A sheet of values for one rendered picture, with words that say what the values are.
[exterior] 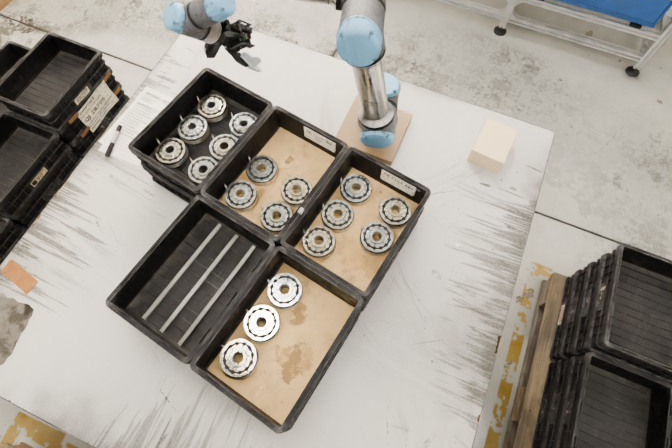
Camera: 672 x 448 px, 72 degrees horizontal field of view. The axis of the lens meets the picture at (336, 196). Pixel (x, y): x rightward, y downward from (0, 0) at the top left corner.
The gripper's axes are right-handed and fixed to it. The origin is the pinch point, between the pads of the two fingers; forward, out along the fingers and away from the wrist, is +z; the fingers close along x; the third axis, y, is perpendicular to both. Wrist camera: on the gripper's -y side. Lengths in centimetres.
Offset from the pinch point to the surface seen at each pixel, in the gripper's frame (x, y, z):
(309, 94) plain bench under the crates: -6.9, -6.6, 37.1
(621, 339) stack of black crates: -119, 80, 78
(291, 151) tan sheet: -33.4, -1.0, 11.2
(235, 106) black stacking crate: -12.1, -19.5, 7.3
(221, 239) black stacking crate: -59, -16, -13
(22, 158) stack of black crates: -5, -131, -15
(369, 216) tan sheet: -60, 22, 16
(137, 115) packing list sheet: -5, -61, -4
